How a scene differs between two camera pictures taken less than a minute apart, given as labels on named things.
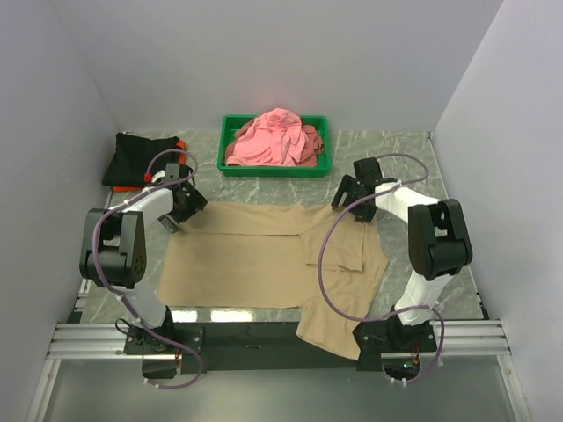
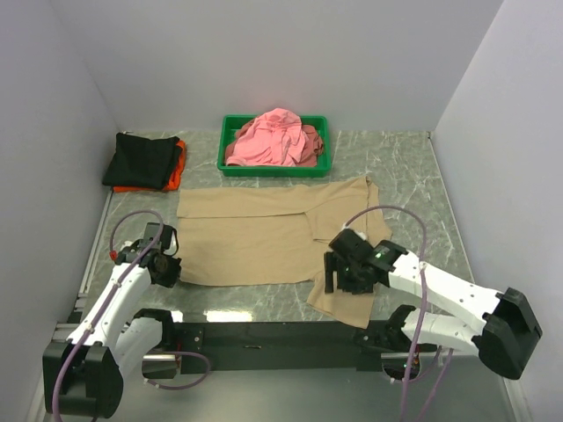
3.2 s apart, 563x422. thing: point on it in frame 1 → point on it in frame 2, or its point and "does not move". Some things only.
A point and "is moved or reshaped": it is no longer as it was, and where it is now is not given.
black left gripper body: [193, 203] → [171, 269]
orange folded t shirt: [181, 147] does not move
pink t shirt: [275, 139] does not move
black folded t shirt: [130, 156] does not move
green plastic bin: [230, 124] does not move
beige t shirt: [266, 256] is moved or reshaped
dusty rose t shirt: [310, 158] does not move
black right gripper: [346, 186] → [332, 264]
